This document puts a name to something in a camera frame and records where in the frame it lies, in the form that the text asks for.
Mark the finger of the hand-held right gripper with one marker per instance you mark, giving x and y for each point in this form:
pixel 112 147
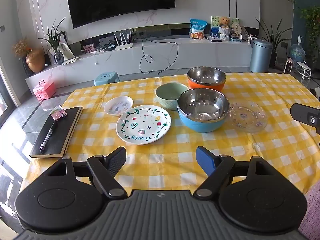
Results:
pixel 303 115

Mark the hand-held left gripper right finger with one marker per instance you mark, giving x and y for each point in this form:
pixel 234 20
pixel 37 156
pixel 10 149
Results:
pixel 206 160

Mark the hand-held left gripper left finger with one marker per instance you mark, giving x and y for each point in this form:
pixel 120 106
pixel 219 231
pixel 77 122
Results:
pixel 117 160

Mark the blue steel bowl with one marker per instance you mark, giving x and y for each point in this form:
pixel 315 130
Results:
pixel 200 126

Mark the white fruit-print plate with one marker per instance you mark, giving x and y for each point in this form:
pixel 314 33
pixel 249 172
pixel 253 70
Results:
pixel 143 125

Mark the clear glass plate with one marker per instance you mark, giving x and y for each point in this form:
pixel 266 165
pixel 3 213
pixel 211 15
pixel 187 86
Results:
pixel 250 117

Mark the small white plate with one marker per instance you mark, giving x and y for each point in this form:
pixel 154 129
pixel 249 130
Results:
pixel 118 106

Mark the orange steel bowl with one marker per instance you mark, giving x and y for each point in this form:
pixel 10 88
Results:
pixel 207 87

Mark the green ceramic bowl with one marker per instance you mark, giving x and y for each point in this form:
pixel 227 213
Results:
pixel 170 92

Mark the yellow checked tablecloth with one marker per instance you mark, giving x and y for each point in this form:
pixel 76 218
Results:
pixel 162 155

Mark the white round stool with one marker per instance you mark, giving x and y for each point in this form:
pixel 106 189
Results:
pixel 303 67

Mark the small pink heater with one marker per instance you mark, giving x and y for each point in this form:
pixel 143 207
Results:
pixel 289 66

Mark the blue water jug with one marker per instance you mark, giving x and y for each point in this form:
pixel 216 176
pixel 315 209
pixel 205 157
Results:
pixel 297 53

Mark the black notebook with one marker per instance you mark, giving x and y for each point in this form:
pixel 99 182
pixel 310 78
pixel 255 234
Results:
pixel 60 132

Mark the black pen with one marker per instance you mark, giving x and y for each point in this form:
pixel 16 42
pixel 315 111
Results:
pixel 48 136

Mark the grey trash can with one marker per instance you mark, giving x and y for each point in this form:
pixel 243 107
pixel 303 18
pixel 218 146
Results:
pixel 260 56

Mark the tall potted plant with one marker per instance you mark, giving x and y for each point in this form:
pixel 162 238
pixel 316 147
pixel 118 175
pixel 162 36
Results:
pixel 273 40

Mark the light blue plastic stool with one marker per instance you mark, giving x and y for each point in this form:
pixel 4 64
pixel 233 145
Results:
pixel 106 77

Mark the green ivy plant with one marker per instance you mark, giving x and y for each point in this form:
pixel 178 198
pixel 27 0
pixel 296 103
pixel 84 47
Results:
pixel 312 27

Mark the pink box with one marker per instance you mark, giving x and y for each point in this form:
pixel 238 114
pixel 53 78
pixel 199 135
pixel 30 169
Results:
pixel 45 91

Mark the purple fuzzy blanket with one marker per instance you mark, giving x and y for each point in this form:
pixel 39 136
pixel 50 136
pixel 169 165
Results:
pixel 311 215

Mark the round hand fan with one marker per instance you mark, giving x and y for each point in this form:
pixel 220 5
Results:
pixel 236 28

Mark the flat white booklet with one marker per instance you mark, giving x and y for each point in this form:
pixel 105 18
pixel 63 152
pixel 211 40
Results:
pixel 70 60

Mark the white flower basket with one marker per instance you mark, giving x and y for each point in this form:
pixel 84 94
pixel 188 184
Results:
pixel 225 33

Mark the white router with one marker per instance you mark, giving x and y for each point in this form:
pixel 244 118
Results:
pixel 123 47

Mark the small pink photo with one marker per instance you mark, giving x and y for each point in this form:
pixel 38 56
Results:
pixel 89 48

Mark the dark glass vase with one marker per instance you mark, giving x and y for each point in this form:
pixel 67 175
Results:
pixel 59 58

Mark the silver laptop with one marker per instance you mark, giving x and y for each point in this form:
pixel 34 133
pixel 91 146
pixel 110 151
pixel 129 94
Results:
pixel 214 39

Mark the white photo card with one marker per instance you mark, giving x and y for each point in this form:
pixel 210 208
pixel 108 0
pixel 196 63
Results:
pixel 66 51

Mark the brown teddy bear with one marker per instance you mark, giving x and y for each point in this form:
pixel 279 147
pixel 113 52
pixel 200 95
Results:
pixel 224 22

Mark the copper vase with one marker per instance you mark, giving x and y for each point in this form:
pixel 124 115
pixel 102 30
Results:
pixel 35 61

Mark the green painting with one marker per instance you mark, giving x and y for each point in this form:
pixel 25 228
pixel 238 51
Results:
pixel 214 22

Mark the blue snack bag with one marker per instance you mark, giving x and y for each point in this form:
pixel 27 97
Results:
pixel 198 28

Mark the green leafy plant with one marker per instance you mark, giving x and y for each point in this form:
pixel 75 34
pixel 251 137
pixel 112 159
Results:
pixel 55 38

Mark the dried flowers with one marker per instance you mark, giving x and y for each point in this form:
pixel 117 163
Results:
pixel 21 47

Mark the black television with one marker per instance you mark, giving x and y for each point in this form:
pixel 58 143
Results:
pixel 120 0

